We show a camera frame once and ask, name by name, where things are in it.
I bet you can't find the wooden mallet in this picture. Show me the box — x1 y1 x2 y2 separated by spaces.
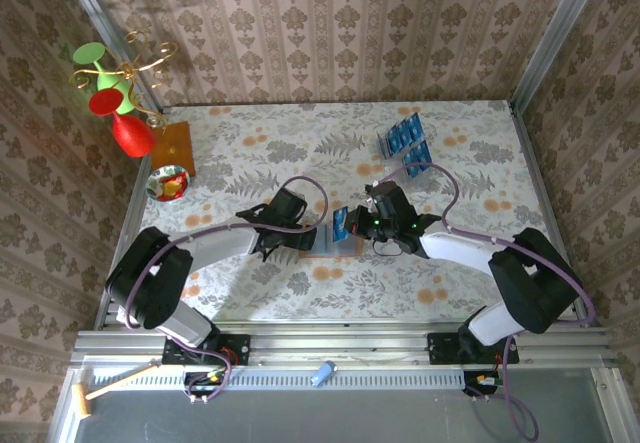
71 360 162 420

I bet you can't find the colourful small bowl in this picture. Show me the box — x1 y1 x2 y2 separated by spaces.
145 164 192 203

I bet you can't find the aluminium frame post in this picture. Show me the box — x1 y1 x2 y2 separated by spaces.
508 0 610 112
55 0 165 115

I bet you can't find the aluminium table side rail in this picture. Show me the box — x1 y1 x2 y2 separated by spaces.
507 100 591 328
93 107 166 332

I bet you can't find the grey metal panel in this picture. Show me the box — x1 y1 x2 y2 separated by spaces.
49 368 626 443

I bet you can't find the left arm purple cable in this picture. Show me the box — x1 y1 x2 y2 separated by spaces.
123 175 330 405

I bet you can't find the white slotted cable duct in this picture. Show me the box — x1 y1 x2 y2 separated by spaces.
92 366 501 390

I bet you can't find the pink card holder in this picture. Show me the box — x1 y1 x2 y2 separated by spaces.
301 221 362 260

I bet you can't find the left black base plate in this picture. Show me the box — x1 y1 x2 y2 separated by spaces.
162 333 251 366

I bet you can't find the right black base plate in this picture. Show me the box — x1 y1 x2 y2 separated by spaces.
427 331 520 366

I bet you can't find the gold wire glass rack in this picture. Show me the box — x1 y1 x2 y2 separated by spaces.
68 30 179 117

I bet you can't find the blue cylinder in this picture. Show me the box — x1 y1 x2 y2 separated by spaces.
310 360 339 388

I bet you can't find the red wine glass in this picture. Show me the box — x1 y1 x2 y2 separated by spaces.
87 87 158 159

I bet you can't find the green wine glass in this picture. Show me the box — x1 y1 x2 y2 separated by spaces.
72 41 136 116

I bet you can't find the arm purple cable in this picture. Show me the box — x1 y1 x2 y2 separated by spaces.
123 175 330 405
369 162 599 440

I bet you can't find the orange wooden board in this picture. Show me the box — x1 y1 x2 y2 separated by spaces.
149 121 197 177

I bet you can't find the black connector box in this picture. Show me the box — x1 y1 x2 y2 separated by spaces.
462 370 501 397
182 370 226 398

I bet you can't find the aluminium mounting rail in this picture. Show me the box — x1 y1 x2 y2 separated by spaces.
69 326 619 370

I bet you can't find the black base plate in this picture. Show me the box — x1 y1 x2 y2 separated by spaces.
427 331 520 366
162 333 251 366

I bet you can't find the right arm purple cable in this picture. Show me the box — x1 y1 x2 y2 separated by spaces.
369 162 599 440

